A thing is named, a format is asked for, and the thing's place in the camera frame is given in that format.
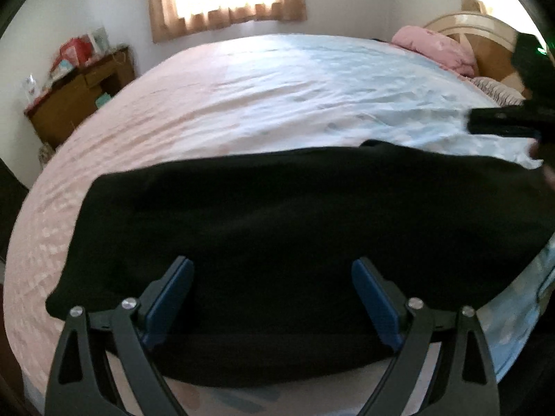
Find bed with pink blue sheet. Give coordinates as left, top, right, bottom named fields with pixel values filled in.
left=2, top=34, right=555, bottom=416

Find short orange window curtain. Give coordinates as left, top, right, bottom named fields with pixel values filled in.
left=147, top=0, right=308, bottom=44

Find black pants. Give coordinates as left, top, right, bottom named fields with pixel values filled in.
left=45, top=141, right=555, bottom=388

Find cream wooden headboard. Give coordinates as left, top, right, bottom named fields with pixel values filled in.
left=422, top=12, right=534, bottom=96

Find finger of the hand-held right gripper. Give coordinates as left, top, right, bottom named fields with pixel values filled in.
left=466, top=106, right=555, bottom=140

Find pink pillow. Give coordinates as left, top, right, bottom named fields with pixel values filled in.
left=390, top=25, right=478, bottom=76

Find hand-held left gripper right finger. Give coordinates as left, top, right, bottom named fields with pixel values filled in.
left=351, top=257, right=499, bottom=416

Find striped pillow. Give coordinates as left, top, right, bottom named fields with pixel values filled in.
left=470, top=76, right=527, bottom=105

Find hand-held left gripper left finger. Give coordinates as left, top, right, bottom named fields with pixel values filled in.
left=45, top=257, right=195, bottom=416

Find white picture frame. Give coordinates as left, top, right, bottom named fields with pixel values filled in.
left=89, top=27, right=110, bottom=55

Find red paper bag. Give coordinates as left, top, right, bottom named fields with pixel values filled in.
left=58, top=37, right=94, bottom=68

